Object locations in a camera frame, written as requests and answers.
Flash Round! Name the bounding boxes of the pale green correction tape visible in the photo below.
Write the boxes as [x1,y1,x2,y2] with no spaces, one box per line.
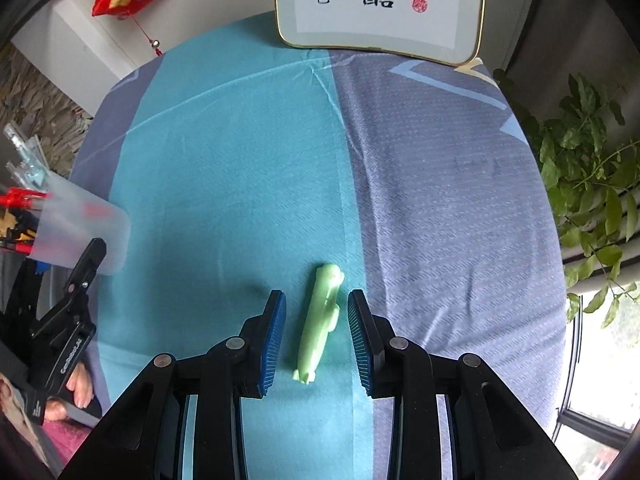
[293,263,345,385]

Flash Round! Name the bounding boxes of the red pen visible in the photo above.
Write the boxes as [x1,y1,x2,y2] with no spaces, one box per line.
[0,240,32,256]

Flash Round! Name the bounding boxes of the frosted translucent plastic cup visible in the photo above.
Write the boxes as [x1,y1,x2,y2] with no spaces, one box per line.
[29,174,130,275]

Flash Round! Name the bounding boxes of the red utility knife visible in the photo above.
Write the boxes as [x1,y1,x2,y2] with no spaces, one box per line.
[0,188,48,211]

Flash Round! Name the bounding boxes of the clear capped gel pen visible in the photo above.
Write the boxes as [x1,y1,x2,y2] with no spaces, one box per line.
[3,122,50,174]

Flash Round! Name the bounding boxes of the blue clear gel pen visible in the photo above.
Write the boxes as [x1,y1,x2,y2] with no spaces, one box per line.
[6,162,49,192]

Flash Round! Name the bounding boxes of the pink sleeved forearm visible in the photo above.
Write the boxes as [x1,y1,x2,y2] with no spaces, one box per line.
[43,419,91,466]

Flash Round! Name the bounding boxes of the person's left hand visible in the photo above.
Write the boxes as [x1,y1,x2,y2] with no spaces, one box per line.
[44,362,94,422]

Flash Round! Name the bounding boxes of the yellow black pen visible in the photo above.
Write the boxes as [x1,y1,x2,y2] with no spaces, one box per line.
[0,210,36,242]

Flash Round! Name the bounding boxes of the teal and grey tablecloth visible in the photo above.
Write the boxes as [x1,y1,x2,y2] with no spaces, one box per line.
[70,13,566,479]

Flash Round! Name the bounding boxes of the tall stack of books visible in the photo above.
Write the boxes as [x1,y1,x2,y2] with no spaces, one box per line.
[1,44,93,178]

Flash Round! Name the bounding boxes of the green potted plant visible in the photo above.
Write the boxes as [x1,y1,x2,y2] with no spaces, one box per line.
[494,70,639,328]

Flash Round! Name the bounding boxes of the framed calligraphy sign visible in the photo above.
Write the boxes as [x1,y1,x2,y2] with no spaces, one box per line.
[274,0,485,66]

